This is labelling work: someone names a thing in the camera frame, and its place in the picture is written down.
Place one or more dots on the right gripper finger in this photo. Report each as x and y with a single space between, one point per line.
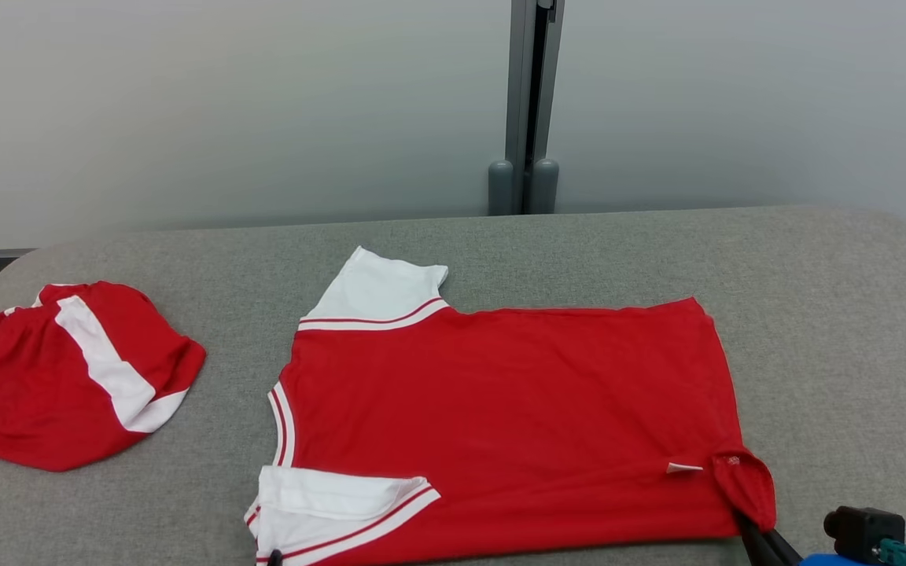
756 546
785 550

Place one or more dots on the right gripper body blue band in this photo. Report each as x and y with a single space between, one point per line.
834 560

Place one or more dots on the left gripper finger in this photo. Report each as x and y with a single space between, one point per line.
275 559

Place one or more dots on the red white jersey shirt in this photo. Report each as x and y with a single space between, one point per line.
500 417

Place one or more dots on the red white sports shorts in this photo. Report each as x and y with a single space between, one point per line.
20 393

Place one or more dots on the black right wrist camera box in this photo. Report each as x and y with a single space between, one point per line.
862 531

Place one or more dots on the grey partition post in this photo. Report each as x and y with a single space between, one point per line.
526 94

